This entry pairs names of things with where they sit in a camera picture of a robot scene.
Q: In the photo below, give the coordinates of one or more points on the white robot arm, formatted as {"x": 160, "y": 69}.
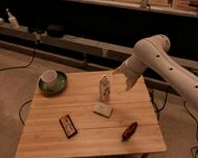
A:
{"x": 151, "y": 53}

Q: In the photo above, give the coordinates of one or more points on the dark red oblong object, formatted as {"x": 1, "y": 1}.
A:
{"x": 129, "y": 131}

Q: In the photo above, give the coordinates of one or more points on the white cup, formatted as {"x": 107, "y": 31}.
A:
{"x": 49, "y": 77}

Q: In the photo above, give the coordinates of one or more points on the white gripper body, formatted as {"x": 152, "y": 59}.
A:
{"x": 132, "y": 68}

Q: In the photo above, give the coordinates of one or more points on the wooden table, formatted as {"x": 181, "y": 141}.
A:
{"x": 44, "y": 137}

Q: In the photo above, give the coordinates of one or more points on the white bottle on ledge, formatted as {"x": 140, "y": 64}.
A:
{"x": 12, "y": 20}

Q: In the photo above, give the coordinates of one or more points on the green plate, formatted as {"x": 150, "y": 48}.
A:
{"x": 61, "y": 84}

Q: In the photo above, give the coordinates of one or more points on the black device on ledge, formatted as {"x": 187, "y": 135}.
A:
{"x": 55, "y": 31}

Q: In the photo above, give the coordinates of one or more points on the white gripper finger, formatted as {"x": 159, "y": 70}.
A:
{"x": 130, "y": 83}
{"x": 119, "y": 69}

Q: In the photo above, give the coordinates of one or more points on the pale rectangular sponge block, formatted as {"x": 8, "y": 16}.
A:
{"x": 103, "y": 109}

